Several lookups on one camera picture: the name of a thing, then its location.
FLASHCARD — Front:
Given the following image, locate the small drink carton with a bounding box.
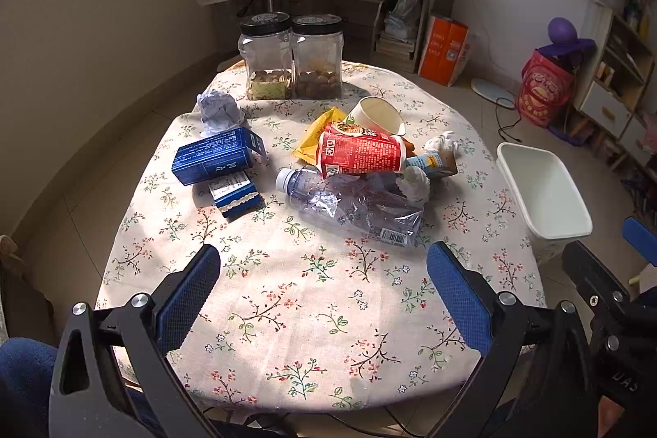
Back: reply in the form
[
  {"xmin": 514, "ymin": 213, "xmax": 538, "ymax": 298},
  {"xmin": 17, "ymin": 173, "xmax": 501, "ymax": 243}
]
[{"xmin": 404, "ymin": 150, "xmax": 458, "ymax": 180}]

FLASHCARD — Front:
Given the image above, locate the white tissue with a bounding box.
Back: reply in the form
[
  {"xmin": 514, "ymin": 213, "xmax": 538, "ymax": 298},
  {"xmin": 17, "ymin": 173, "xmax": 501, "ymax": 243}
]
[
  {"xmin": 423, "ymin": 130, "xmax": 459, "ymax": 157},
  {"xmin": 395, "ymin": 165, "xmax": 431, "ymax": 204}
]

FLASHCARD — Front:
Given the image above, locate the small blue white box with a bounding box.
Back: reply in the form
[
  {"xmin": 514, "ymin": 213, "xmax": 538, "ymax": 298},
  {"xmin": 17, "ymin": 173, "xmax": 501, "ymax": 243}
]
[{"xmin": 209, "ymin": 171, "xmax": 263, "ymax": 221}]

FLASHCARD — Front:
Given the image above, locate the crushed clear plastic bottle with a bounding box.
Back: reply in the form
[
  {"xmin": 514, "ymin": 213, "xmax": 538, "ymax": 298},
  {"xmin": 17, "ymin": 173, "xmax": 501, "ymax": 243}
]
[{"xmin": 275, "ymin": 168, "xmax": 423, "ymax": 247}]

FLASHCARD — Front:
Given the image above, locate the large blue carton box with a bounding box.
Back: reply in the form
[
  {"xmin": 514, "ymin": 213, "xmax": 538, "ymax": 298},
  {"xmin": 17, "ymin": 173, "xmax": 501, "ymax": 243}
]
[{"xmin": 172, "ymin": 127, "xmax": 267, "ymax": 186}]

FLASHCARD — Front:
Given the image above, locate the white paper cup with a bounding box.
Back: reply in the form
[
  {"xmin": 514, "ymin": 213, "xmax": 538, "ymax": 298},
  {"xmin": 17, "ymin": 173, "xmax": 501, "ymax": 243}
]
[{"xmin": 344, "ymin": 97, "xmax": 407, "ymax": 137}]

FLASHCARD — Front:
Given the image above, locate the blue-white tissue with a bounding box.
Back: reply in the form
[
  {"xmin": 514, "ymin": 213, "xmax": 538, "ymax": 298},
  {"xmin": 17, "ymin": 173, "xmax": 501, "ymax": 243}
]
[{"xmin": 196, "ymin": 89, "xmax": 245, "ymax": 137}]

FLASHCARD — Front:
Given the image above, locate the yellow snack wrapper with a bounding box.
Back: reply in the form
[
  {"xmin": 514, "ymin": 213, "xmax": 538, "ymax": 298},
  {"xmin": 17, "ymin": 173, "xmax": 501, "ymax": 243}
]
[{"xmin": 293, "ymin": 107, "xmax": 346, "ymax": 165}]

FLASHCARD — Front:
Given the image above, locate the white plastic trash bin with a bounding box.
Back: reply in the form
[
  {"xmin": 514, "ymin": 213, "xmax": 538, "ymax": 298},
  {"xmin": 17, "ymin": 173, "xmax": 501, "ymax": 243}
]
[{"xmin": 496, "ymin": 142, "xmax": 593, "ymax": 264}]

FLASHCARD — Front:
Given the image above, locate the wooden shelf cabinet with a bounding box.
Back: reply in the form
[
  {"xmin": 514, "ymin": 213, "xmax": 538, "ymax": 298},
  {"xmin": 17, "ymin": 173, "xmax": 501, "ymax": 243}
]
[{"xmin": 569, "ymin": 2, "xmax": 656, "ymax": 168}]

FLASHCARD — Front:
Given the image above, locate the red pink bucket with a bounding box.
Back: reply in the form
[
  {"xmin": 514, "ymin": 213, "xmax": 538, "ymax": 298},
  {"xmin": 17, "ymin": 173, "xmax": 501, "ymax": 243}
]
[{"xmin": 516, "ymin": 49, "xmax": 574, "ymax": 128}]

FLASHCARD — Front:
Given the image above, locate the white round scale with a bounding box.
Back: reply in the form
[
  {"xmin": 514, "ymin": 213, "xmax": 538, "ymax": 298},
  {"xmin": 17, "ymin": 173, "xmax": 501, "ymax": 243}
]
[{"xmin": 470, "ymin": 78, "xmax": 515, "ymax": 110}]

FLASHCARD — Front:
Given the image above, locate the purple ball toy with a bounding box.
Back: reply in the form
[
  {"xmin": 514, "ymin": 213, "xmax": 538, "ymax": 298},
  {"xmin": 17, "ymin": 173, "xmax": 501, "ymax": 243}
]
[{"xmin": 537, "ymin": 17, "xmax": 596, "ymax": 57}]

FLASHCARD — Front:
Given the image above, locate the floral tablecloth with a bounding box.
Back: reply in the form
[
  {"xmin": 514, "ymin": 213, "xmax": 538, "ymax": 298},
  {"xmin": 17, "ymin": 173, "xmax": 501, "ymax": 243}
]
[{"xmin": 94, "ymin": 63, "xmax": 544, "ymax": 411}]

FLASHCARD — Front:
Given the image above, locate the orange cardboard box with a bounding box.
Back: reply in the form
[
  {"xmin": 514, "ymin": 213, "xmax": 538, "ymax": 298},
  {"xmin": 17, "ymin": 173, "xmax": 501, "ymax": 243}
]
[{"xmin": 419, "ymin": 16, "xmax": 470, "ymax": 87}]

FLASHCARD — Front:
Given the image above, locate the stack of books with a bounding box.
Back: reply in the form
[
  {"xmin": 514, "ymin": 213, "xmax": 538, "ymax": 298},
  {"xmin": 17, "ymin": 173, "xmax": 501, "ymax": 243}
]
[{"xmin": 375, "ymin": 32, "xmax": 416, "ymax": 60}]

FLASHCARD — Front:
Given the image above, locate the right clear dark-snack jar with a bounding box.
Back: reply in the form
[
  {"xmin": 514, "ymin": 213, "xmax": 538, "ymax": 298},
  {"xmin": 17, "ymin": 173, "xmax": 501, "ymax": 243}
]
[{"xmin": 291, "ymin": 14, "xmax": 344, "ymax": 100}]

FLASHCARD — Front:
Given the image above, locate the left clear nut jar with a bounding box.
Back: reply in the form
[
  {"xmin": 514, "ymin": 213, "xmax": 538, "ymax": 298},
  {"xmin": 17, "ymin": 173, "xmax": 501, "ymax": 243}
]
[{"xmin": 238, "ymin": 11, "xmax": 293, "ymax": 100}]

